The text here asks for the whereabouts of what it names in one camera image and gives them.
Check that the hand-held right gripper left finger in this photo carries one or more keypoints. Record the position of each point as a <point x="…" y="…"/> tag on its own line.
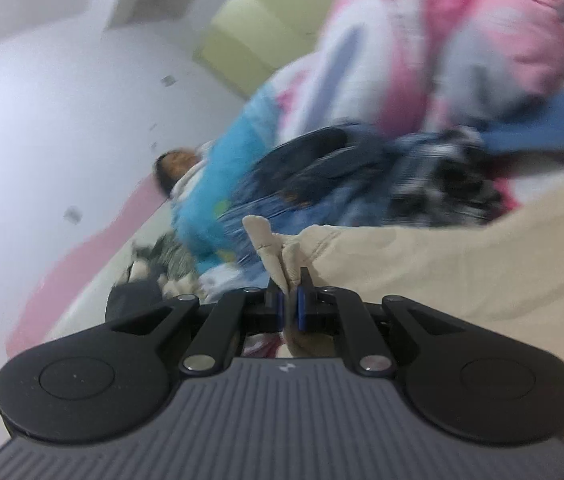
<point x="280" y="310"/>

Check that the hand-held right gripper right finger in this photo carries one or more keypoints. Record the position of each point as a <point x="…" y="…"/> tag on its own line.
<point x="302" y="310"/>

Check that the beige pants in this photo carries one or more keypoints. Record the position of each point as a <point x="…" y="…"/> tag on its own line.
<point x="437" y="270"/>

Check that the light blue jeans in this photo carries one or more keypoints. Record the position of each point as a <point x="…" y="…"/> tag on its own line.
<point x="272" y="210"/>

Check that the black white patterned cloth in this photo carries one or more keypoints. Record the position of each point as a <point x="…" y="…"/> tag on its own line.
<point x="166" y="260"/>

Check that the dark grey cloth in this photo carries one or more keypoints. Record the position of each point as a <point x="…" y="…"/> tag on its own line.
<point x="131" y="300"/>

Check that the white fleece garment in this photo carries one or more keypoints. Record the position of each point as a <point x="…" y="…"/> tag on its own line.
<point x="189" y="185"/>

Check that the dark denim jeans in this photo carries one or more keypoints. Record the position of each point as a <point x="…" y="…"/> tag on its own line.
<point x="307" y="155"/>

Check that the blue dotted quilt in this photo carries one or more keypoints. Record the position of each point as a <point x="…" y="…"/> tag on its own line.
<point x="242" y="145"/>

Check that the pink white bed headboard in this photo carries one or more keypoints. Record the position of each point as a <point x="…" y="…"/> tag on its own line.
<point x="91" y="270"/>

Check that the black white plaid shirt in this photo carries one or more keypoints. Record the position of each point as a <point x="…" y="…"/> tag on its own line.
<point x="452" y="180"/>

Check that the pale green wardrobe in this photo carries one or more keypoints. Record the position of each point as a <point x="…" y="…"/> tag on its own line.
<point x="262" y="25"/>

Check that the mid blue denim garment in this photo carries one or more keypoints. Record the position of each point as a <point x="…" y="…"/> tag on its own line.
<point x="537" y="132"/>

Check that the pink quilt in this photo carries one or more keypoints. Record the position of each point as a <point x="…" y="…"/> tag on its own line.
<point x="437" y="25"/>

